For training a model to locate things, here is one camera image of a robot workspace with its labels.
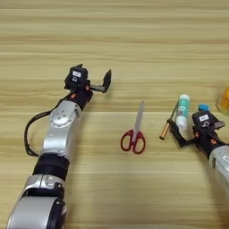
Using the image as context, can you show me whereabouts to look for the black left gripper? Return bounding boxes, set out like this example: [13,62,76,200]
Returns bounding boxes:
[66,63,113,111]

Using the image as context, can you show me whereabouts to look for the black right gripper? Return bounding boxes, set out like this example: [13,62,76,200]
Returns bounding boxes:
[166,118,226,157]

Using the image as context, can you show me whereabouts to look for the white teal glue stick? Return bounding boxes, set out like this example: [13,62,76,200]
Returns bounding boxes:
[175,94,191,131]

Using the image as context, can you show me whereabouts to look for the amber-handled screwdriver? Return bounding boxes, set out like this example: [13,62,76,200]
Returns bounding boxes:
[159,101,179,141]

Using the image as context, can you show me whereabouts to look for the orange juice bottle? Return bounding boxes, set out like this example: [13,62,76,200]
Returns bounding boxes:
[216,86,229,116]

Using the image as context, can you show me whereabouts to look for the red-handled scissors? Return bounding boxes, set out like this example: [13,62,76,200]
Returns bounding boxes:
[120,99,147,155]

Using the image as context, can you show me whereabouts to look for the right gripper's black labelled box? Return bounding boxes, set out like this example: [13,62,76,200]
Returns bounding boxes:
[191,110,216,130]

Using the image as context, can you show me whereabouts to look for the gripper's black labelled box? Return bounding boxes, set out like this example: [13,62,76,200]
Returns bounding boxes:
[191,110,216,130]
[64,65,89,90]

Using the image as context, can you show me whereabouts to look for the left gripper's black labelled box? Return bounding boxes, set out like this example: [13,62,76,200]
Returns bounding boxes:
[64,65,89,90]

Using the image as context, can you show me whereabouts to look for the left arm's black cable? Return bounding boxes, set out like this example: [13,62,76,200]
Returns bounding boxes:
[24,95,72,157]

